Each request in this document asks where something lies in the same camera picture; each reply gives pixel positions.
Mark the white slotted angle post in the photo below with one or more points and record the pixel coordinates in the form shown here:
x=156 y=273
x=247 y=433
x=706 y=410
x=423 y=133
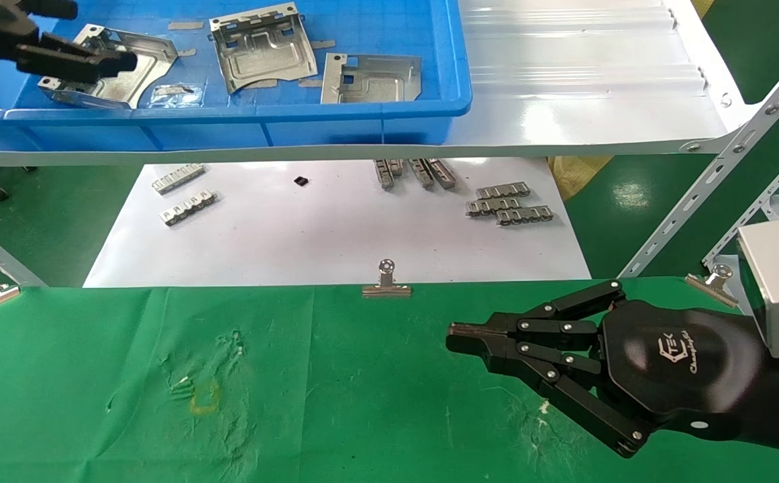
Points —
x=761 y=204
x=718 y=168

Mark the yellow woven bag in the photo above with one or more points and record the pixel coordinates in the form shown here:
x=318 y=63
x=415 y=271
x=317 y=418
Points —
x=577 y=176

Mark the green cloth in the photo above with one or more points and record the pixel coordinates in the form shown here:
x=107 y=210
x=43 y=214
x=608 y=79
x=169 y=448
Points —
x=295 y=389

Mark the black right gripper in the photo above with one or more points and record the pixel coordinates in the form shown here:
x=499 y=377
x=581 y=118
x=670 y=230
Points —
x=678 y=369

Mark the white sheet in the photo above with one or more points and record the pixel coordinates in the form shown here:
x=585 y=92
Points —
x=335 y=235

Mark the grey tape strip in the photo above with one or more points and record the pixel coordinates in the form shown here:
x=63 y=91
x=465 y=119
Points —
x=308 y=84
x=188 y=52
x=186 y=26
x=325 y=44

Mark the grey metal frame beam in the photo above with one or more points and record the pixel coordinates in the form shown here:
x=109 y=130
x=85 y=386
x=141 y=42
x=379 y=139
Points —
x=0 y=258

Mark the small grey metal bracket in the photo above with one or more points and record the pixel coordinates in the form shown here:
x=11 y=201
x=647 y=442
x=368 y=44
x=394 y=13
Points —
x=443 y=173
x=527 y=215
x=503 y=191
x=385 y=173
x=178 y=178
x=490 y=206
x=189 y=208
x=421 y=173

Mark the stamped sheet metal plate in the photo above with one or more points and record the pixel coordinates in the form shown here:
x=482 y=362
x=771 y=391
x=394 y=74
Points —
x=379 y=84
x=265 y=57
x=147 y=60

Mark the crumpled clear plastic wrap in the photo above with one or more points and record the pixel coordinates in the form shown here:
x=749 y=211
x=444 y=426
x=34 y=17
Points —
x=176 y=97

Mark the blue plastic bin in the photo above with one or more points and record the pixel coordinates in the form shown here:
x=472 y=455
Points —
x=376 y=124

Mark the white metal shelf tray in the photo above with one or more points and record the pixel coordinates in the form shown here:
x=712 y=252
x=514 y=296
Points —
x=563 y=100

